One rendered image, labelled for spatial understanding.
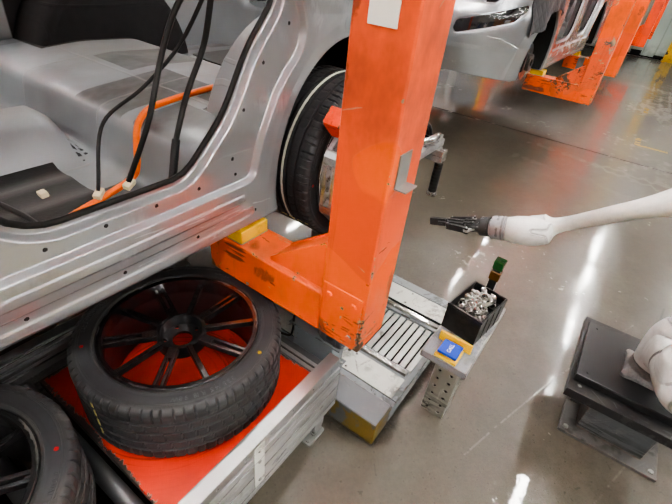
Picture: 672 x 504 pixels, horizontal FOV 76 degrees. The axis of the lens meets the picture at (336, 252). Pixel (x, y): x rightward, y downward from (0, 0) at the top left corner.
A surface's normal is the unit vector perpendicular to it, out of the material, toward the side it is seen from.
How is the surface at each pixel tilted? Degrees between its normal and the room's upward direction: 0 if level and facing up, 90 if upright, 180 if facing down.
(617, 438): 90
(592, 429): 90
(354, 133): 90
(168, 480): 0
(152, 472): 0
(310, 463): 0
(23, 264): 91
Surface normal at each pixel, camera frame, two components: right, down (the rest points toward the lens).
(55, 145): 0.72, -0.14
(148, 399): 0.10, -0.81
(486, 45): -0.04, 0.59
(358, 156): -0.58, 0.43
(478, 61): -0.16, 0.78
